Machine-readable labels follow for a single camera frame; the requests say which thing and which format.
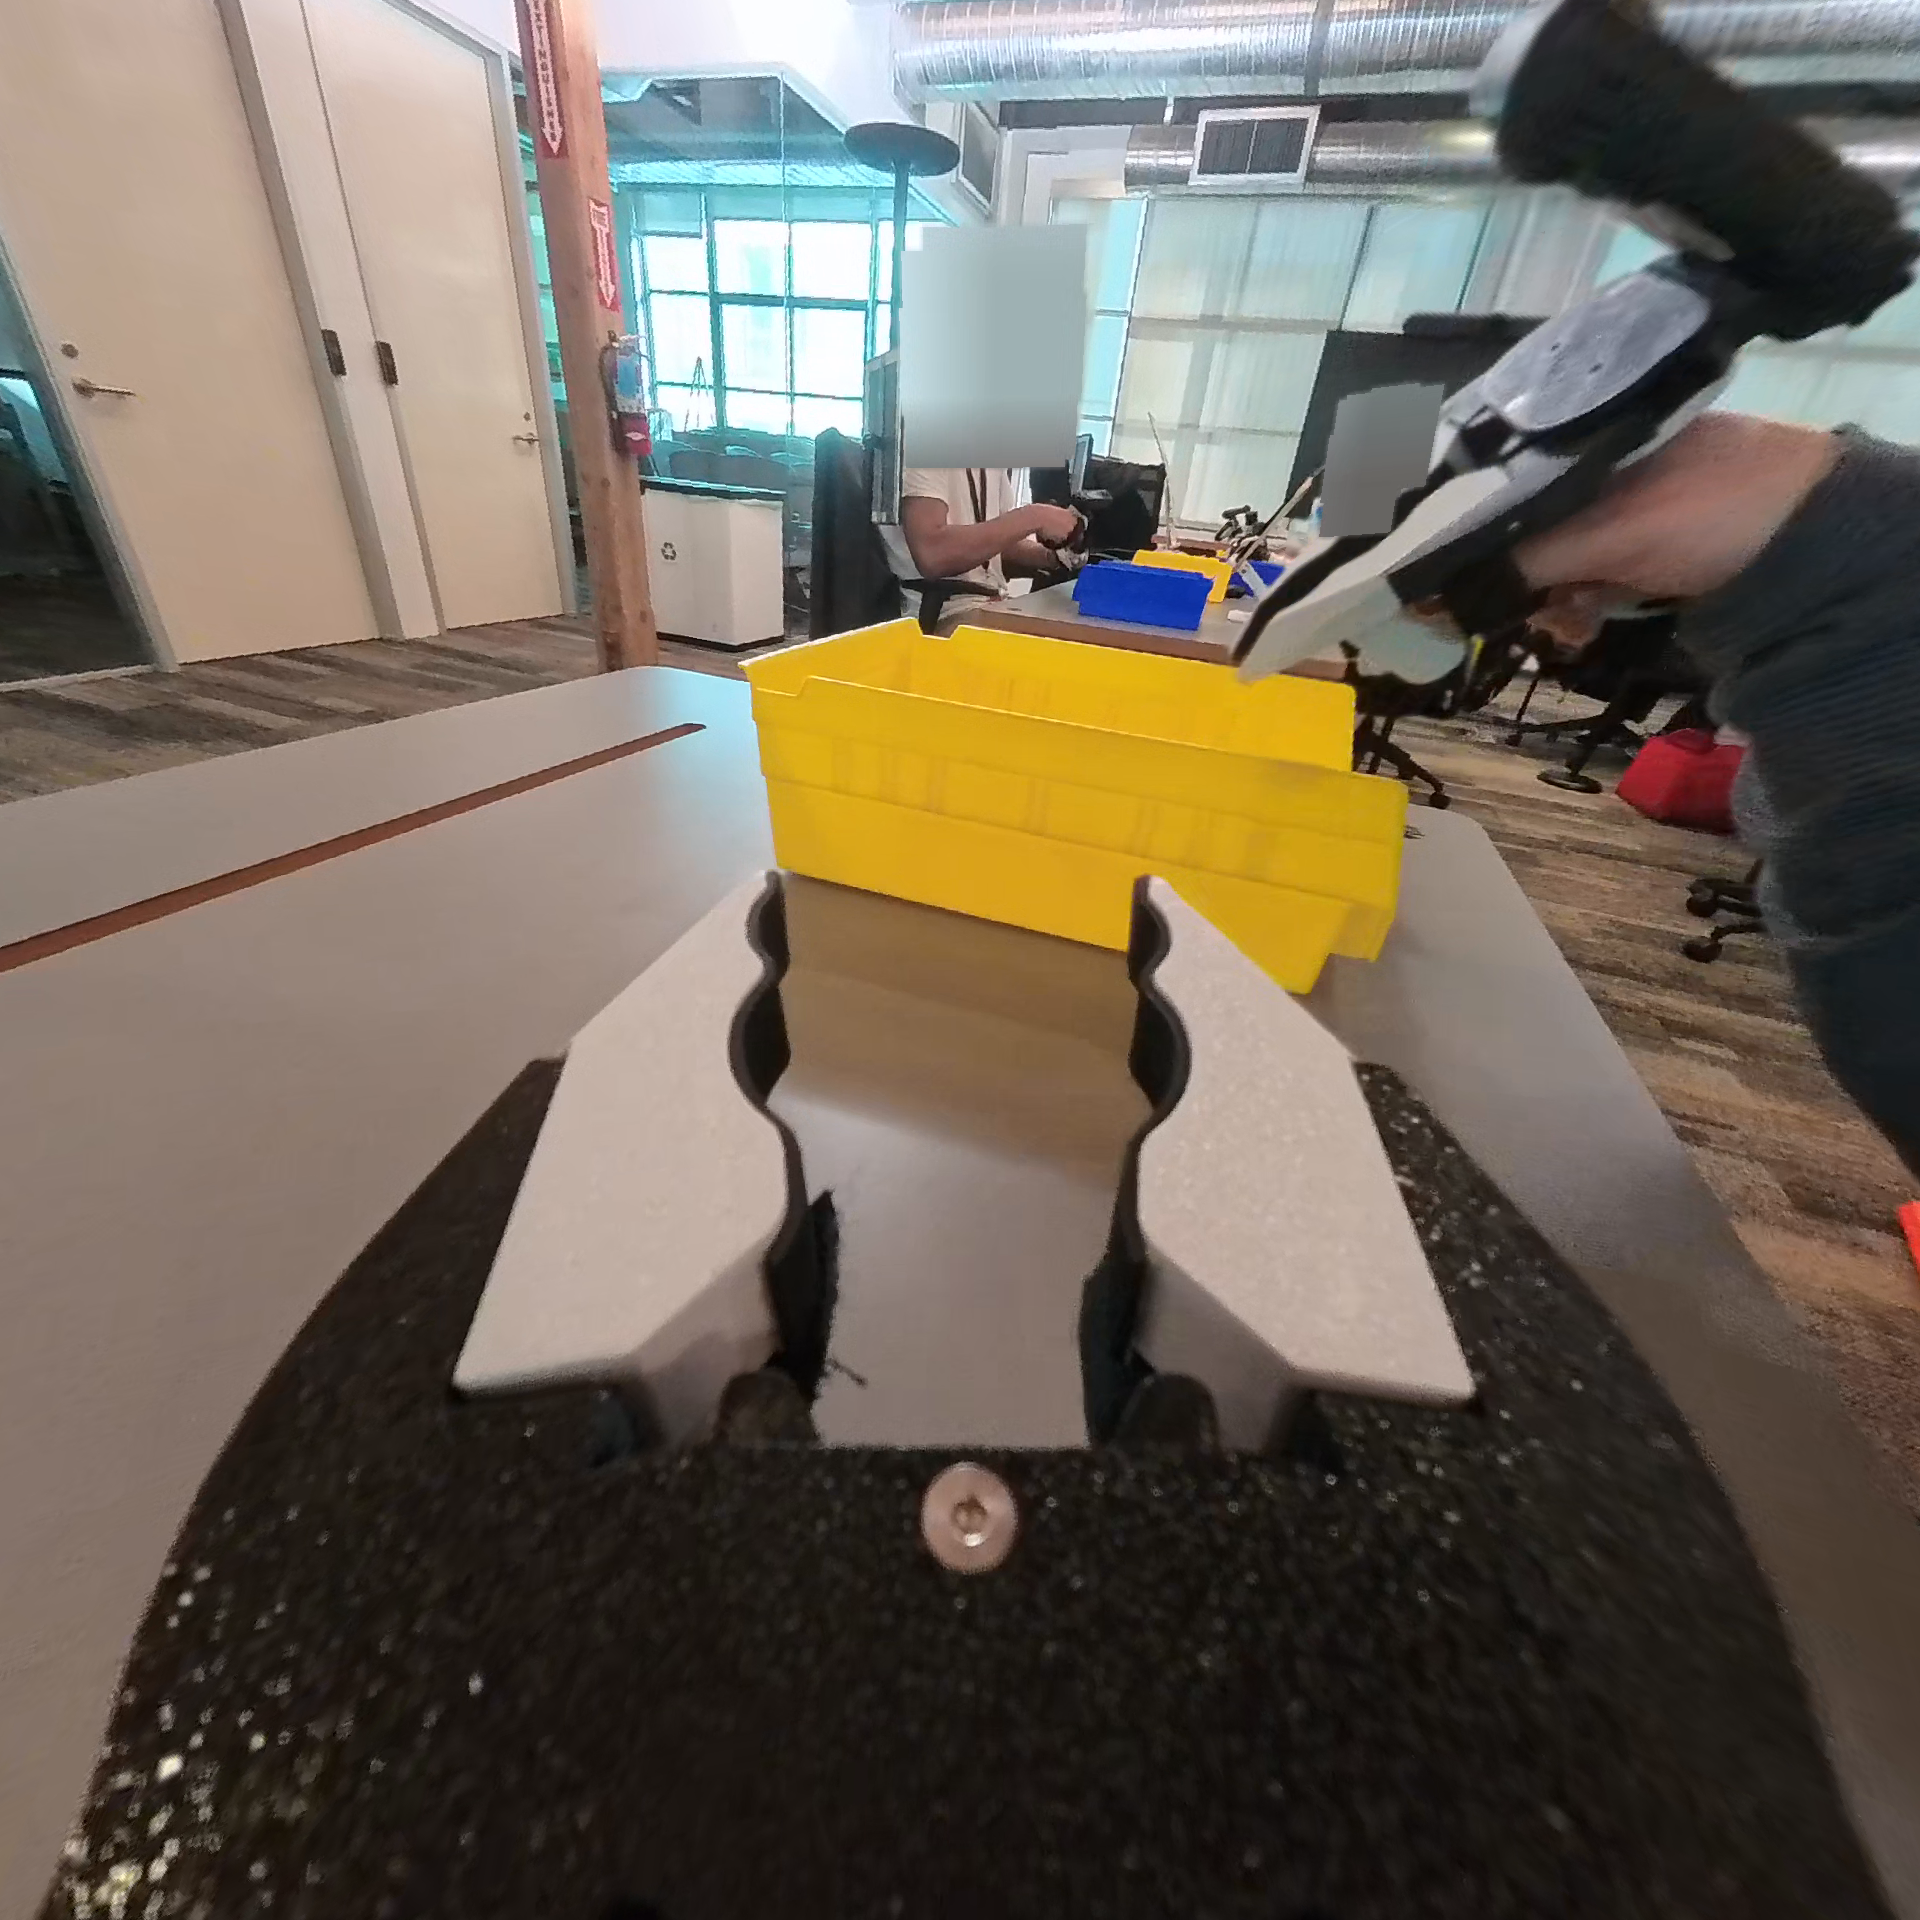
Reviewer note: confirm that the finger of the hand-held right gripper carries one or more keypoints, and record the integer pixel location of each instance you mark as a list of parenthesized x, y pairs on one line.
[(1349, 586), (1606, 353)]

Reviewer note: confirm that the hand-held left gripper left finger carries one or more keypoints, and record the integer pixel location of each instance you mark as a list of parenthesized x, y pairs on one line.
[(630, 1201)]

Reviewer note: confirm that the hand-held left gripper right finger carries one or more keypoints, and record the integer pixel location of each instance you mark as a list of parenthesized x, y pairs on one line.
[(1291, 1201)]

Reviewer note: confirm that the person's right forearm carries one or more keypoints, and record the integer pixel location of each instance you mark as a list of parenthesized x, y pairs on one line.
[(1846, 721)]

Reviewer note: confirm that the person's right hand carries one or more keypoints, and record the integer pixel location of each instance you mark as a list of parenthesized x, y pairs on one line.
[(1694, 511)]

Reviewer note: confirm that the small yellow plastic bin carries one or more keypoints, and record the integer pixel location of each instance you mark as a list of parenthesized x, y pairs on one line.
[(1185, 567)]

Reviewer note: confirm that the blue plastic bin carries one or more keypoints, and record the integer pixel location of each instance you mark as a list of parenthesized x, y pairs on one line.
[(1141, 595)]

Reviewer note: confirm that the red bag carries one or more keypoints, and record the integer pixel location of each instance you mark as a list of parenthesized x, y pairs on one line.
[(1680, 772)]

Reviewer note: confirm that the white air vent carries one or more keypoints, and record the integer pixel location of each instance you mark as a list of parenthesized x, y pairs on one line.
[(1259, 146)]

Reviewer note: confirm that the computer monitor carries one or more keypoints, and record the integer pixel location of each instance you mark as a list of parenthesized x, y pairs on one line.
[(883, 434)]

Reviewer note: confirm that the black office chair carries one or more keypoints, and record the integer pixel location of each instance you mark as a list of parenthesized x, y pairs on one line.
[(839, 524)]

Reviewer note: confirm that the black floor lamp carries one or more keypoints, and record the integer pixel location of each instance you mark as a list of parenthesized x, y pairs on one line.
[(901, 146)]

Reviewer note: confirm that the white recycling cabinet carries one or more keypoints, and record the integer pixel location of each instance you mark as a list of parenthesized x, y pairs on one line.
[(715, 570)]

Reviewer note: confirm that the red fire extinguisher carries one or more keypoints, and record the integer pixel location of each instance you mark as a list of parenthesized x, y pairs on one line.
[(630, 397)]

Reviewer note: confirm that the short red sign strip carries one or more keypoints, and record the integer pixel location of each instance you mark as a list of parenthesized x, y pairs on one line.
[(605, 253)]

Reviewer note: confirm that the white door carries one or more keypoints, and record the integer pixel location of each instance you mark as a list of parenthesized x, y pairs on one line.
[(182, 299), (481, 299)]

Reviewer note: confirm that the long red sign strip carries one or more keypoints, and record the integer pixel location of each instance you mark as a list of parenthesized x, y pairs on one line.
[(542, 76)]

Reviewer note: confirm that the silver air duct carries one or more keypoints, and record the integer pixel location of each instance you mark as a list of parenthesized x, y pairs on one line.
[(1200, 43), (1396, 149)]

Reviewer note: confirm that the wooden post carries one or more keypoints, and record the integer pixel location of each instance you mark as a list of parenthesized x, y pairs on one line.
[(600, 524)]

